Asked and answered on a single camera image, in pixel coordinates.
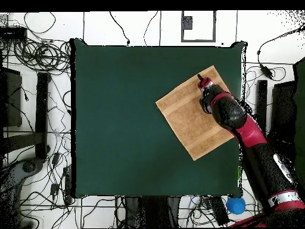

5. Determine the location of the black cable with power adapter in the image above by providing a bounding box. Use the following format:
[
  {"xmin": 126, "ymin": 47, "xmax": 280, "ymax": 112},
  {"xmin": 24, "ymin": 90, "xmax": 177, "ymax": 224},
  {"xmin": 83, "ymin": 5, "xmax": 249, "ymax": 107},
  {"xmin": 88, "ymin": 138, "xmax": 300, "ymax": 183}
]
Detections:
[{"xmin": 256, "ymin": 24, "xmax": 305, "ymax": 81}]

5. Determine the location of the black T-shaped stand base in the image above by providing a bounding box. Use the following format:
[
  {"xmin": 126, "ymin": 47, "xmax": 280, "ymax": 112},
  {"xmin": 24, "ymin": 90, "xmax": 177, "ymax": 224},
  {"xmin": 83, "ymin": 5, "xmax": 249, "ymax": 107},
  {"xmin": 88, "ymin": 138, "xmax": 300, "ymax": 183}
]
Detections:
[
  {"xmin": 2, "ymin": 72, "xmax": 51, "ymax": 160},
  {"xmin": 255, "ymin": 79, "xmax": 295, "ymax": 153}
]

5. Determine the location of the black cable with plug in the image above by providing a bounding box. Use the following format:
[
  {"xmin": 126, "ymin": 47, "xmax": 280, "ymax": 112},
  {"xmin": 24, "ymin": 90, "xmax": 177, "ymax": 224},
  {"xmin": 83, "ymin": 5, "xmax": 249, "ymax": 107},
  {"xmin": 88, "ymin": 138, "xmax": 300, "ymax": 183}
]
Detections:
[{"xmin": 108, "ymin": 11, "xmax": 131, "ymax": 47}]

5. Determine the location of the thin black cable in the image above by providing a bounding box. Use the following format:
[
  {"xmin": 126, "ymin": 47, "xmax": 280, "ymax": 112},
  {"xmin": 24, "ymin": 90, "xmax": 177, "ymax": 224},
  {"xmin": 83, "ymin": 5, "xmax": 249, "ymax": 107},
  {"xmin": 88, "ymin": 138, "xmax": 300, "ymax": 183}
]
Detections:
[{"xmin": 143, "ymin": 10, "xmax": 159, "ymax": 47}]

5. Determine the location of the grey square floor frame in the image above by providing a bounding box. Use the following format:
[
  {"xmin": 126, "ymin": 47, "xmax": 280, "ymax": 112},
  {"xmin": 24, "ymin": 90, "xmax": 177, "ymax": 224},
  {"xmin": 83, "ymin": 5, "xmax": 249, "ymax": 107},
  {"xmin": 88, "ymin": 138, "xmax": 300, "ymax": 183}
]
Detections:
[{"xmin": 180, "ymin": 10, "xmax": 217, "ymax": 43}]

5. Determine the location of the dark grey floor plate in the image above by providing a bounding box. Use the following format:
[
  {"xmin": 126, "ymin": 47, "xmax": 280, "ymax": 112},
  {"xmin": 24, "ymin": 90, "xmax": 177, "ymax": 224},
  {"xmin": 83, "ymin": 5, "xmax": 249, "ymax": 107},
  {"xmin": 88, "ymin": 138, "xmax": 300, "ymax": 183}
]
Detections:
[{"xmin": 182, "ymin": 16, "xmax": 193, "ymax": 30}]

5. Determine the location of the tan terry towel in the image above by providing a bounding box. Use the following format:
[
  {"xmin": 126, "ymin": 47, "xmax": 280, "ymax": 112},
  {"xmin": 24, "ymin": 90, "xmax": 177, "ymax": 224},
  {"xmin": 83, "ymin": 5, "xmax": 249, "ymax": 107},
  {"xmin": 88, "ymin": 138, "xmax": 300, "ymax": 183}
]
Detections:
[{"xmin": 155, "ymin": 65, "xmax": 235, "ymax": 162}]

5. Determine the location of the coil of black cables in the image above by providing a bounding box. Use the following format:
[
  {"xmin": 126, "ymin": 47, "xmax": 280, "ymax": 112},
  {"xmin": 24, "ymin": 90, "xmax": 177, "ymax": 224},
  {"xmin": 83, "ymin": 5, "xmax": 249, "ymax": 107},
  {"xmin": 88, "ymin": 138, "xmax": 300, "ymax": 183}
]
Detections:
[{"xmin": 13, "ymin": 38, "xmax": 71, "ymax": 72}]

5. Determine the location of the dark green tablecloth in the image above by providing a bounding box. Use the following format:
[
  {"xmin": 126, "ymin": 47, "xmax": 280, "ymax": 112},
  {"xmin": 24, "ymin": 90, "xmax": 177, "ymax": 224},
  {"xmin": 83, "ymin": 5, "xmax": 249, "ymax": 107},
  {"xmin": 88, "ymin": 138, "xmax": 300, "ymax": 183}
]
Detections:
[{"xmin": 70, "ymin": 38, "xmax": 248, "ymax": 199}]

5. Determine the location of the black keyboard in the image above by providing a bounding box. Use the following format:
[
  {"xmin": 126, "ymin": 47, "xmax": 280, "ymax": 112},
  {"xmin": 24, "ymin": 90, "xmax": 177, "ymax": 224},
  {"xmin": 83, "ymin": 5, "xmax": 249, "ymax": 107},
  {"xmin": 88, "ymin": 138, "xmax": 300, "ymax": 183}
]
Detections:
[{"xmin": 208, "ymin": 196, "xmax": 231, "ymax": 227}]

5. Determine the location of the grey office chair base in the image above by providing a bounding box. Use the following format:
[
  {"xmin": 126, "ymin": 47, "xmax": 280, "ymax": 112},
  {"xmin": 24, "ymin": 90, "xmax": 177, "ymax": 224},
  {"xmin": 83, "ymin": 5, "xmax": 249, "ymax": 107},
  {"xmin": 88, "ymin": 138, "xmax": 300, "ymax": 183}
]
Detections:
[{"xmin": 0, "ymin": 157, "xmax": 45, "ymax": 229}]

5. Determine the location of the black box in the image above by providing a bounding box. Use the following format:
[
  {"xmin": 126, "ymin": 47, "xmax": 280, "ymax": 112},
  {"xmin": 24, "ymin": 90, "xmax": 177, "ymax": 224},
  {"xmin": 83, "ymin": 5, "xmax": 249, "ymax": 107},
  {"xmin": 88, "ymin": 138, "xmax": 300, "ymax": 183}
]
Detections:
[
  {"xmin": 0, "ymin": 66, "xmax": 23, "ymax": 128},
  {"xmin": 270, "ymin": 81, "xmax": 300, "ymax": 144}
]

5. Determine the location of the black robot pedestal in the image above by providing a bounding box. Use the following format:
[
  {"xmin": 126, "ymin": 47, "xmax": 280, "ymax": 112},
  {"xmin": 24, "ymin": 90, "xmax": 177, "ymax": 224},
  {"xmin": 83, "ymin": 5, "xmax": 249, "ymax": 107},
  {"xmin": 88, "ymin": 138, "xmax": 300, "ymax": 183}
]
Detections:
[{"xmin": 123, "ymin": 196, "xmax": 182, "ymax": 229}]

